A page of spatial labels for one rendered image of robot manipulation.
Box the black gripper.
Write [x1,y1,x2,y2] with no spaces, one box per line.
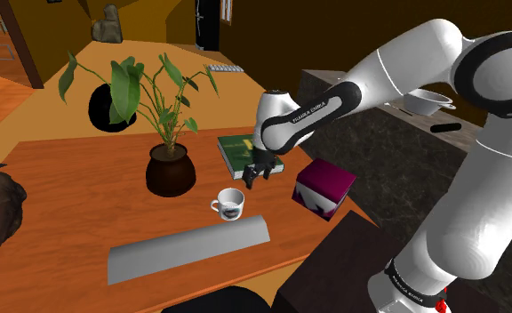
[243,148,278,191]

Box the green book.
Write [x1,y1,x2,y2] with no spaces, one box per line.
[216,133,285,181]

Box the white mug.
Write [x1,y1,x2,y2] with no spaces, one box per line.
[209,187,246,222]

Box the magenta box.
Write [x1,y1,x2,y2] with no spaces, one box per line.
[291,156,357,222]

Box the green plant in brown pot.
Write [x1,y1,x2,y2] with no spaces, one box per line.
[58,51,220,198]

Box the small grey keyboard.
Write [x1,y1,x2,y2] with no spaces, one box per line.
[207,63,245,74]

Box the dark robot stand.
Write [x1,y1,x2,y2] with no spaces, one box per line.
[272,209,502,313]

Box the dark marble counter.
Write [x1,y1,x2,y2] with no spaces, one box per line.
[298,68,484,261]

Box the black round seat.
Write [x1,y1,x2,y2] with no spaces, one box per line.
[159,285,276,313]

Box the black door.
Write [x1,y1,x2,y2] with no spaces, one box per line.
[195,0,220,52]

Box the black round object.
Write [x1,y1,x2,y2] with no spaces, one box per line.
[87,82,139,133]

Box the white pot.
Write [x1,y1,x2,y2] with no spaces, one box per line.
[402,88,457,117]

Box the orange wooden table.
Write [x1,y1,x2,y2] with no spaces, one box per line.
[0,125,380,313]

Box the black oblong object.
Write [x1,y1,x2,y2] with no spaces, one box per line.
[429,122,463,134]

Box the grey rock statue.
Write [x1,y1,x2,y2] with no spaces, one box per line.
[91,4,124,44]

